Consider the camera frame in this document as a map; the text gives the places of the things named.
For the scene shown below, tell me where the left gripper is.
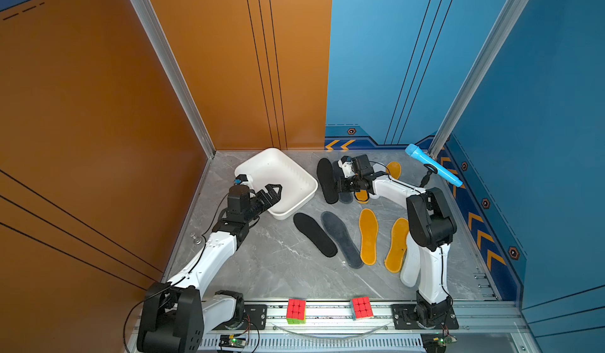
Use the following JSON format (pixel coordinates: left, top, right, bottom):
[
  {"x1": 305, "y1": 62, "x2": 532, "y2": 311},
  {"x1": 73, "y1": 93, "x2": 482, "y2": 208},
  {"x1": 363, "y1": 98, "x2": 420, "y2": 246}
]
[{"x1": 243, "y1": 184, "x2": 281, "y2": 225}]

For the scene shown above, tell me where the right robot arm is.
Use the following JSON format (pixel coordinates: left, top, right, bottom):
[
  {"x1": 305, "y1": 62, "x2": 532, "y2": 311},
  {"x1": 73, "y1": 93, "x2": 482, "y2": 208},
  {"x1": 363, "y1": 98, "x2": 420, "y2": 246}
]
[{"x1": 332, "y1": 149, "x2": 462, "y2": 329}]

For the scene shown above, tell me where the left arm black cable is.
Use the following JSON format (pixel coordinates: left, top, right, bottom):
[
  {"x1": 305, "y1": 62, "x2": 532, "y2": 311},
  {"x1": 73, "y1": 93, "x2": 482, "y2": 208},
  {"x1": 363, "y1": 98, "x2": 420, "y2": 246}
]
[{"x1": 124, "y1": 189, "x2": 237, "y2": 349}]

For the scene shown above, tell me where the white insole near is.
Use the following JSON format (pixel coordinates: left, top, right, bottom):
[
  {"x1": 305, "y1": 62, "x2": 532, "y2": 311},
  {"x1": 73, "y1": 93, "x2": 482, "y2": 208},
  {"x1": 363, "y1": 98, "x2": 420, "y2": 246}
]
[{"x1": 400, "y1": 246, "x2": 420, "y2": 288}]

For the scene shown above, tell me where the grey felt insole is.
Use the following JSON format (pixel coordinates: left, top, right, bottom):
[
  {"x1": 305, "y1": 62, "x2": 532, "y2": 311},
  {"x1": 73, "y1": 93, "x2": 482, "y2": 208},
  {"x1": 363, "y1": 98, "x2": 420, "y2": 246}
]
[
  {"x1": 321, "y1": 211, "x2": 364, "y2": 269},
  {"x1": 332, "y1": 161, "x2": 354, "y2": 204}
]

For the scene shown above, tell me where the white plastic storage box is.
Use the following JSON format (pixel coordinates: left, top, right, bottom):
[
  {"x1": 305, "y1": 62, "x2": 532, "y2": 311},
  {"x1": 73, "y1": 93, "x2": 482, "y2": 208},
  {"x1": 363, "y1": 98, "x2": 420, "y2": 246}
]
[{"x1": 234, "y1": 148, "x2": 318, "y2": 220}]

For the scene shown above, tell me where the rubik cube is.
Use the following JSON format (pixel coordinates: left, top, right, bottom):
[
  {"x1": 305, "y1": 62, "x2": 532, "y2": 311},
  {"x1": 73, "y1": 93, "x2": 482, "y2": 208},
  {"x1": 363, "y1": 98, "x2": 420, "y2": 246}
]
[
  {"x1": 286, "y1": 299, "x2": 307, "y2": 325},
  {"x1": 350, "y1": 296, "x2": 374, "y2": 320}
]

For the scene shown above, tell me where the aluminium corner post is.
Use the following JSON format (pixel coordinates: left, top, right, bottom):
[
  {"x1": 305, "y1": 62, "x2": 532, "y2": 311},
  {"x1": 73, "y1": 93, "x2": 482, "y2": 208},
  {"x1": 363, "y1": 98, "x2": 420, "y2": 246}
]
[
  {"x1": 428, "y1": 0, "x2": 529, "y2": 159},
  {"x1": 129, "y1": 0, "x2": 216, "y2": 159}
]

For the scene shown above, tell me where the yellow insole far left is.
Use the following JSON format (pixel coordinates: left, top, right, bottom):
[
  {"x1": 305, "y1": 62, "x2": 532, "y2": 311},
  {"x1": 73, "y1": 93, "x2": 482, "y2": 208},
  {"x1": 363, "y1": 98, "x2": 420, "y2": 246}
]
[{"x1": 354, "y1": 190, "x2": 370, "y2": 204}]

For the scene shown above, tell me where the black microphone stand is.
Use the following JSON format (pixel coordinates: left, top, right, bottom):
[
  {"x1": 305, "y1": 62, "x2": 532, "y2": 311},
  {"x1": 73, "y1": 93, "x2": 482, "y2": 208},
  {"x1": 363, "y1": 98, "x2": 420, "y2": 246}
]
[{"x1": 419, "y1": 163, "x2": 438, "y2": 188}]

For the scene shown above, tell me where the yellow insole far right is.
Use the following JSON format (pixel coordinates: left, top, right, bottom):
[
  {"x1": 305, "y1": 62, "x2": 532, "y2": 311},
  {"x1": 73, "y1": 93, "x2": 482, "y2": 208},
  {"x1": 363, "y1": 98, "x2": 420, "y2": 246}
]
[{"x1": 387, "y1": 161, "x2": 402, "y2": 180}]

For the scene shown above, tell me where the black insole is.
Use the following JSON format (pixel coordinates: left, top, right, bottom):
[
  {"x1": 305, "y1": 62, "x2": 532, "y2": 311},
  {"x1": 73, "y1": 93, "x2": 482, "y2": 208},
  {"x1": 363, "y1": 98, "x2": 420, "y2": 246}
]
[
  {"x1": 293, "y1": 213, "x2": 338, "y2": 258},
  {"x1": 316, "y1": 158, "x2": 339, "y2": 204}
]

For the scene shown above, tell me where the yellow insole near left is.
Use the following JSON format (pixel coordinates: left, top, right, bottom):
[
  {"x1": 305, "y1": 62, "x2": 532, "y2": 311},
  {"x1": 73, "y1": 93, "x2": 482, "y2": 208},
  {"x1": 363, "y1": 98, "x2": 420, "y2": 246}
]
[{"x1": 359, "y1": 208, "x2": 379, "y2": 266}]

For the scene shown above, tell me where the blue toy microphone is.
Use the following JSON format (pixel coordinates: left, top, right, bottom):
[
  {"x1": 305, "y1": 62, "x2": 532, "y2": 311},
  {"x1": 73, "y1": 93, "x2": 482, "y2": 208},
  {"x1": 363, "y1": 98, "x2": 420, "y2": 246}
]
[{"x1": 405, "y1": 145, "x2": 463, "y2": 188}]

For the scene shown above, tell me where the green circuit board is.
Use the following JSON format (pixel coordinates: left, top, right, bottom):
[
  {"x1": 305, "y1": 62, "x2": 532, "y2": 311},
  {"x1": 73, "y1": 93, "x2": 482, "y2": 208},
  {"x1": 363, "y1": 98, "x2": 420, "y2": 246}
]
[
  {"x1": 421, "y1": 335, "x2": 458, "y2": 353},
  {"x1": 218, "y1": 335, "x2": 248, "y2": 351}
]

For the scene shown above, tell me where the right green circuit board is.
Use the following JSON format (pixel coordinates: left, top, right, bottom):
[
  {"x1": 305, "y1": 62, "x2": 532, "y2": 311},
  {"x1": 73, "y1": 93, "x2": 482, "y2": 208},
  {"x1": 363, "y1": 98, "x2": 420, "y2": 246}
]
[{"x1": 421, "y1": 335, "x2": 458, "y2": 353}]

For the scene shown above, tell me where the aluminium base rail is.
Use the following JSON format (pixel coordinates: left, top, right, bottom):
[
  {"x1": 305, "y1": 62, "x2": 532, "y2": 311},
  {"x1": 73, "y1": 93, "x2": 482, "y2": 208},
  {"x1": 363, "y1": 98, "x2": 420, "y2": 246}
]
[{"x1": 198, "y1": 299, "x2": 540, "y2": 352}]

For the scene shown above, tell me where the left aluminium corner post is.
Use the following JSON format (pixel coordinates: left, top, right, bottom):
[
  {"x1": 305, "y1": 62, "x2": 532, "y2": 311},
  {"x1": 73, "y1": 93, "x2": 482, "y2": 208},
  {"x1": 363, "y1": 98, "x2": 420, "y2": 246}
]
[{"x1": 129, "y1": 0, "x2": 216, "y2": 159}]

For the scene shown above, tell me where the left rubik cube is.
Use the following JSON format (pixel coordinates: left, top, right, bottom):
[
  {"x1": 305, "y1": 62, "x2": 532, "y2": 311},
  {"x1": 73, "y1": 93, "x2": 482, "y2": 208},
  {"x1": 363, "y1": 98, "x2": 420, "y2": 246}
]
[{"x1": 286, "y1": 299, "x2": 307, "y2": 325}]

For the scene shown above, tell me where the left green circuit board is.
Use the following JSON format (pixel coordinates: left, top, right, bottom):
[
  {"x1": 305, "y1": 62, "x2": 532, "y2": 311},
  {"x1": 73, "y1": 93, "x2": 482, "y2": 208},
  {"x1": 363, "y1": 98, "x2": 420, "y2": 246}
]
[{"x1": 218, "y1": 335, "x2": 248, "y2": 351}]

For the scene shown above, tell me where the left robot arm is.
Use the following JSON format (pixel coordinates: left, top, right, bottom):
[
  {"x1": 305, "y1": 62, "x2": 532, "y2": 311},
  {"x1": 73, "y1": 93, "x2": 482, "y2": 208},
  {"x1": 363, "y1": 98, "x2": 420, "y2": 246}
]
[{"x1": 136, "y1": 177, "x2": 283, "y2": 352}]

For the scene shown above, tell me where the yellow insole near right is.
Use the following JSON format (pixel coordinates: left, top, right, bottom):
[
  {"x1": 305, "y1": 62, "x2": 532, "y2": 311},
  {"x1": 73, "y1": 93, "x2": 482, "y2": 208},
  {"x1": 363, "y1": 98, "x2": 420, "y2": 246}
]
[{"x1": 384, "y1": 218, "x2": 410, "y2": 274}]

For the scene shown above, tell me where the right aluminium corner post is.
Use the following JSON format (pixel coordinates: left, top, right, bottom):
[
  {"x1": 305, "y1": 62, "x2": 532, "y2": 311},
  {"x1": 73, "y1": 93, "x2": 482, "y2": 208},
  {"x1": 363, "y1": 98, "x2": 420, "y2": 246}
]
[{"x1": 428, "y1": 0, "x2": 529, "y2": 159}]

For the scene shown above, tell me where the right rubik cube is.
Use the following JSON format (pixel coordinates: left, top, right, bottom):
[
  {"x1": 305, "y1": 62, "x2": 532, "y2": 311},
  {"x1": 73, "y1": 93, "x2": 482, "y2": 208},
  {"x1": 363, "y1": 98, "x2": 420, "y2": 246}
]
[{"x1": 350, "y1": 296, "x2": 374, "y2": 320}]

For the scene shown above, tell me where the yellow insole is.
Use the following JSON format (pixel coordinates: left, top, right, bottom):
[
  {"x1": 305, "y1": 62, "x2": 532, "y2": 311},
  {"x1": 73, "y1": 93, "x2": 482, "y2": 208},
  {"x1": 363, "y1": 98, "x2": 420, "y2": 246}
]
[
  {"x1": 387, "y1": 161, "x2": 402, "y2": 180},
  {"x1": 359, "y1": 208, "x2": 379, "y2": 266},
  {"x1": 384, "y1": 218, "x2": 410, "y2": 274},
  {"x1": 354, "y1": 190, "x2": 370, "y2": 204}
]

